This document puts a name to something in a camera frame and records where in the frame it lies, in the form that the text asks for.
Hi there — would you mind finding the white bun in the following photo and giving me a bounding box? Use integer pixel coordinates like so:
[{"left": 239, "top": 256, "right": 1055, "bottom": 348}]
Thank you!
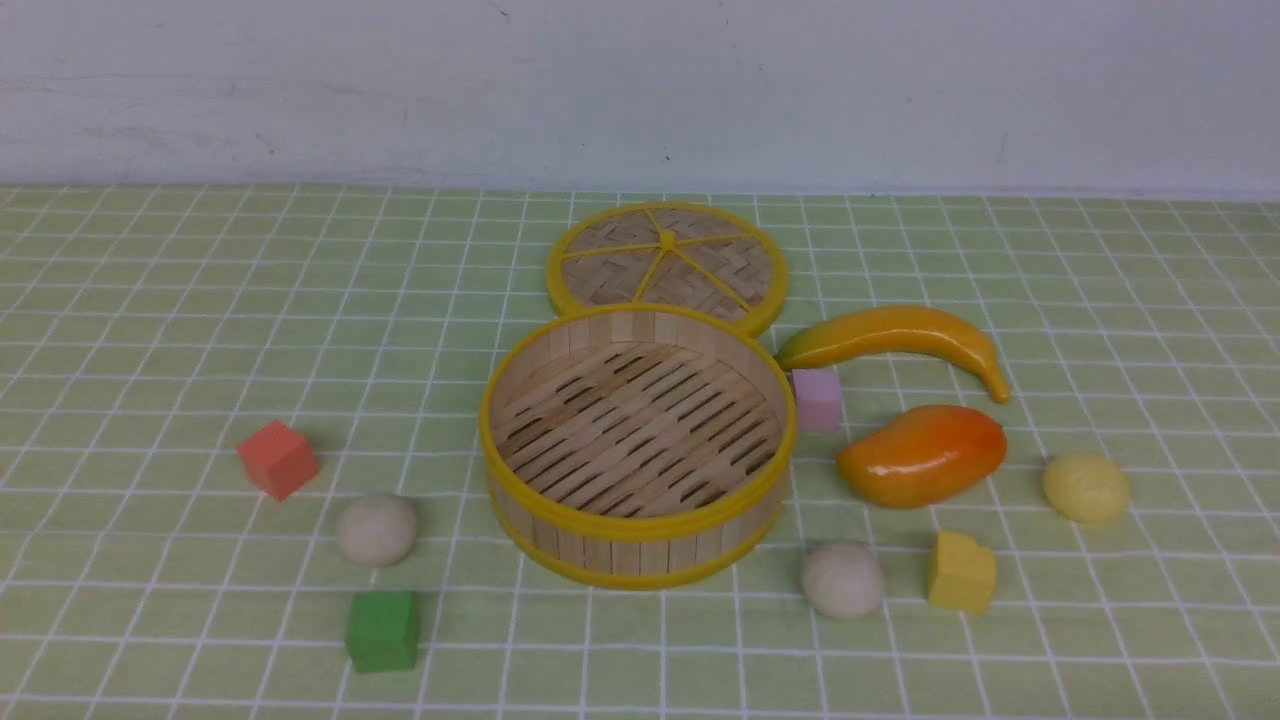
[
  {"left": 801, "top": 542, "right": 886, "bottom": 620},
  {"left": 335, "top": 495, "right": 419, "bottom": 568}
]

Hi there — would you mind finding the pale yellow bun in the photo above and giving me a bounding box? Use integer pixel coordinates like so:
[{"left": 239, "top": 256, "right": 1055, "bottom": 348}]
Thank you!
[{"left": 1042, "top": 454, "right": 1132, "bottom": 523}]

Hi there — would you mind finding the bamboo steamer tray yellow rim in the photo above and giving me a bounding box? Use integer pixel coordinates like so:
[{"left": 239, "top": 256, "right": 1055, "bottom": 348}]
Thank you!
[{"left": 477, "top": 304, "right": 797, "bottom": 591}]

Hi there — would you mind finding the woven bamboo steamer lid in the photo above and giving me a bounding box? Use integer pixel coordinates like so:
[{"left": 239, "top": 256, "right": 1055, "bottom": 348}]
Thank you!
[{"left": 547, "top": 202, "right": 788, "bottom": 337}]

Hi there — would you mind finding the pink wooden cube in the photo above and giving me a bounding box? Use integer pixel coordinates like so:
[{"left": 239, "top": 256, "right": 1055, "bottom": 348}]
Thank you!
[{"left": 791, "top": 366, "right": 844, "bottom": 434}]

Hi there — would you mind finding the yellow plastic banana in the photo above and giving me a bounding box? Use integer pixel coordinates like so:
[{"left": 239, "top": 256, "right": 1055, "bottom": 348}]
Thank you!
[{"left": 774, "top": 304, "right": 1012, "bottom": 404}]

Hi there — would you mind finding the orange plastic mango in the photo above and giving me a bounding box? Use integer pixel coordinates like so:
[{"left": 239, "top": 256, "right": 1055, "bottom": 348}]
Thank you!
[{"left": 836, "top": 405, "right": 1009, "bottom": 509}]

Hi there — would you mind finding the red wooden cube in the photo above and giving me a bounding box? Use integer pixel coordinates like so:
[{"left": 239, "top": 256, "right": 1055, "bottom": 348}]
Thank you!
[{"left": 237, "top": 420, "right": 319, "bottom": 502}]

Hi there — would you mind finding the green wooden cube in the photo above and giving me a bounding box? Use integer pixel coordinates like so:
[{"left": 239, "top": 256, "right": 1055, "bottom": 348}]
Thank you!
[{"left": 346, "top": 591, "right": 420, "bottom": 674}]

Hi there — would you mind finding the yellow wooden block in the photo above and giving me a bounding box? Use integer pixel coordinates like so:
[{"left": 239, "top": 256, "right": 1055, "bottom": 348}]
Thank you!
[{"left": 927, "top": 530, "right": 997, "bottom": 614}]

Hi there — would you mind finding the green checkered tablecloth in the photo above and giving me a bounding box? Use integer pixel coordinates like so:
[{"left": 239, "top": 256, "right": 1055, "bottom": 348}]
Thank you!
[{"left": 1, "top": 184, "right": 1279, "bottom": 719}]

